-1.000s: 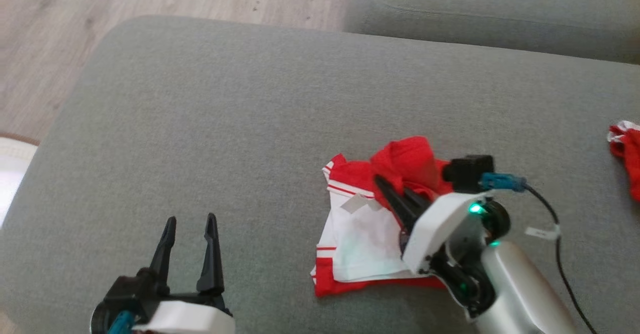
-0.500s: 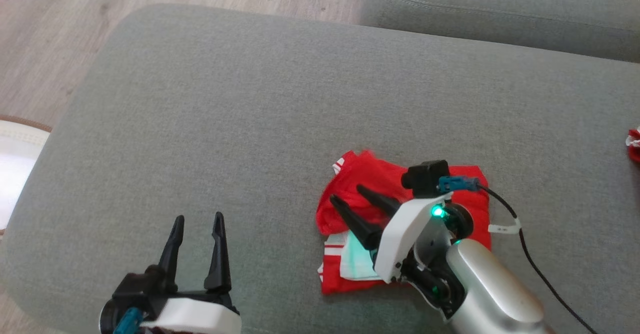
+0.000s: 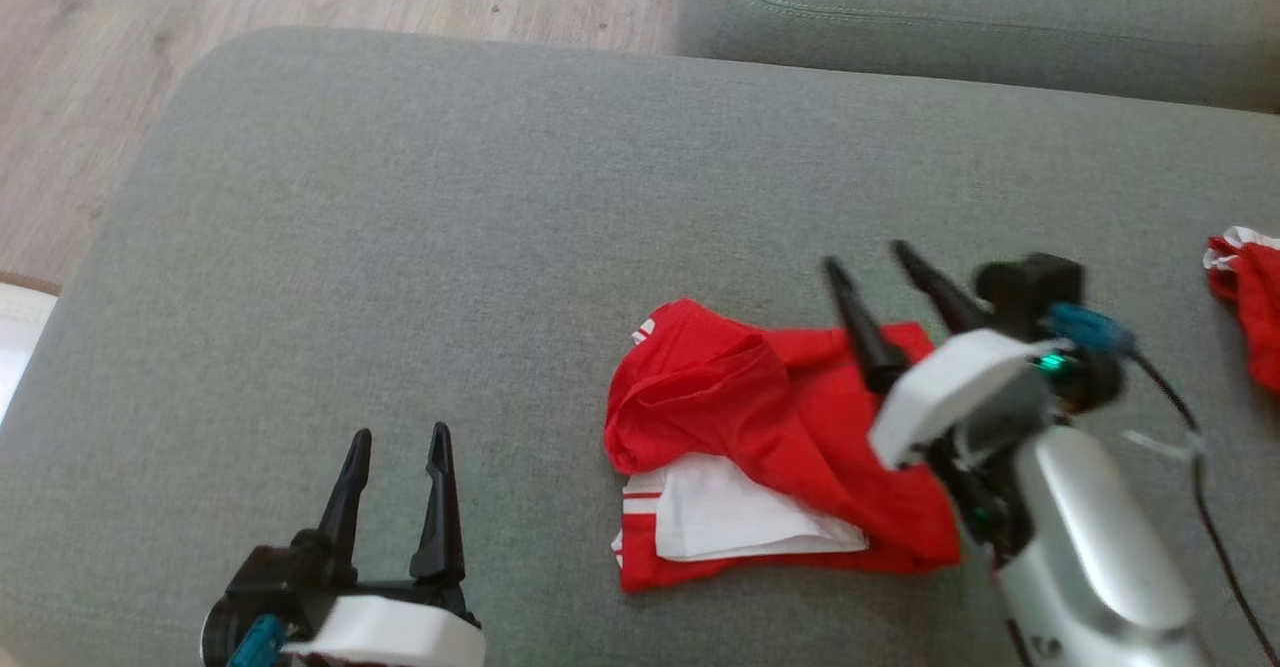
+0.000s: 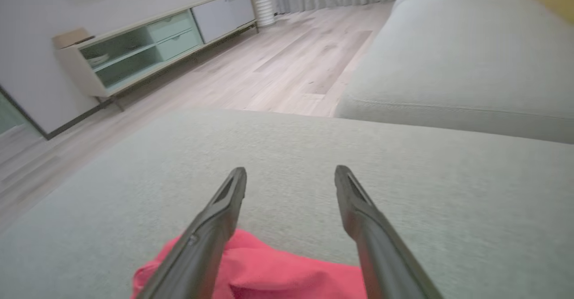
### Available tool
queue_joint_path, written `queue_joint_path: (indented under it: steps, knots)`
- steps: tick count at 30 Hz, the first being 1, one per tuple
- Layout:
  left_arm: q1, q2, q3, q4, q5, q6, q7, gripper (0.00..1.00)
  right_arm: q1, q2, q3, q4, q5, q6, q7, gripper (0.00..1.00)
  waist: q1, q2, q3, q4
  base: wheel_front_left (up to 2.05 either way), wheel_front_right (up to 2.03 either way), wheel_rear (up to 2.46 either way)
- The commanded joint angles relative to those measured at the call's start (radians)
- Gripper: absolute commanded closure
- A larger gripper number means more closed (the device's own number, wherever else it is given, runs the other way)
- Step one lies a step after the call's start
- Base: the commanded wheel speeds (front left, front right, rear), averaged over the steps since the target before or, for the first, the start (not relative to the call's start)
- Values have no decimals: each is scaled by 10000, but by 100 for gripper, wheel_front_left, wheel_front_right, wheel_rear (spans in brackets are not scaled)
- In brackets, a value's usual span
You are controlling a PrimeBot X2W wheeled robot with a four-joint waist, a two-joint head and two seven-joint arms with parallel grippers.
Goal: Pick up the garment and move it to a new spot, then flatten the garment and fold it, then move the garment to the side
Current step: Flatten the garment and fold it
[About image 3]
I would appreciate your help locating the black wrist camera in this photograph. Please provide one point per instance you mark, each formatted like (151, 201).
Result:
(280, 577)
(1030, 287)

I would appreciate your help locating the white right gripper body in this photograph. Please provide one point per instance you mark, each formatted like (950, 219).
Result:
(950, 387)

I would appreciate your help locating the light grey sofa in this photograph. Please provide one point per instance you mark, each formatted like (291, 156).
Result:
(500, 247)

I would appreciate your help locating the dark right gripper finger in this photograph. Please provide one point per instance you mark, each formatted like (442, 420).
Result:
(940, 292)
(865, 332)

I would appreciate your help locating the red shorts with white stripe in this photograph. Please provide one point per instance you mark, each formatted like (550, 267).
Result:
(1255, 297)

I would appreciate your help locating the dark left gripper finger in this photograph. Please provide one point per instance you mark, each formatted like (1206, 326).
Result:
(348, 507)
(440, 517)

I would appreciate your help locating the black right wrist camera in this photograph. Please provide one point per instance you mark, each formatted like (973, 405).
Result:
(1030, 287)

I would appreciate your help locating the sofa section with stitched seam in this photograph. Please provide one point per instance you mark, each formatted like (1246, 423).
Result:
(1000, 7)

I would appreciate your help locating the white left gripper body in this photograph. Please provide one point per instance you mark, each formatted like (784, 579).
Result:
(400, 637)

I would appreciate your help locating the red and white jersey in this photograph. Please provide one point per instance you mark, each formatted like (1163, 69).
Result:
(760, 407)

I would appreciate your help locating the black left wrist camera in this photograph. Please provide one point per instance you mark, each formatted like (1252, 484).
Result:
(280, 577)

